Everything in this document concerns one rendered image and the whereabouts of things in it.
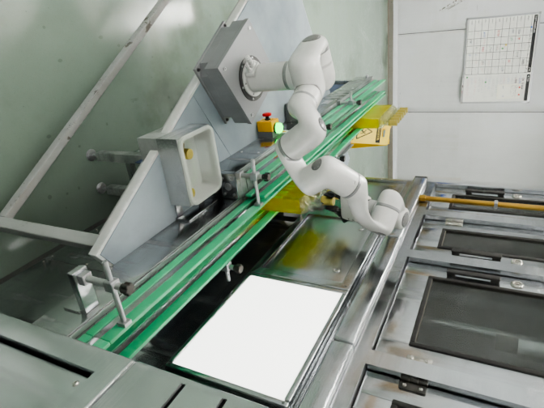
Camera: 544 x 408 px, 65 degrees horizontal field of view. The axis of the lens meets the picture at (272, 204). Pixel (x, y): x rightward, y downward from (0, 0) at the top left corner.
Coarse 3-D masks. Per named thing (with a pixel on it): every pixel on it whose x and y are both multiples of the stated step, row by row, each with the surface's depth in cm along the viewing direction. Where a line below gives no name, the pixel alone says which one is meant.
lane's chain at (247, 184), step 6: (366, 84) 275; (366, 96) 277; (336, 120) 231; (258, 162) 160; (276, 168) 173; (240, 180) 149; (246, 180) 153; (258, 180) 161; (246, 186) 153; (252, 186) 157; (246, 192) 154
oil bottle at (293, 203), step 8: (272, 200) 155; (280, 200) 153; (288, 200) 152; (296, 200) 150; (304, 200) 150; (264, 208) 158; (272, 208) 156; (280, 208) 155; (288, 208) 153; (296, 208) 152; (304, 208) 150
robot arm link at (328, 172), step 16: (288, 160) 123; (320, 160) 118; (336, 160) 118; (304, 176) 121; (320, 176) 117; (336, 176) 117; (352, 176) 119; (304, 192) 123; (336, 192) 121; (352, 192) 121
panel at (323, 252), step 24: (312, 216) 172; (336, 216) 168; (288, 240) 157; (312, 240) 155; (336, 240) 153; (360, 240) 151; (264, 264) 143; (288, 264) 142; (312, 264) 141; (336, 264) 139; (360, 264) 136; (336, 288) 127; (216, 312) 123; (336, 312) 117; (192, 336) 115; (312, 360) 103; (216, 384) 99
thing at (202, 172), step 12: (192, 132) 130; (204, 132) 139; (180, 144) 125; (192, 144) 141; (204, 144) 141; (204, 156) 143; (216, 156) 142; (192, 168) 142; (204, 168) 146; (216, 168) 144; (192, 180) 143; (204, 180) 148; (216, 180) 146; (192, 192) 132; (204, 192) 141
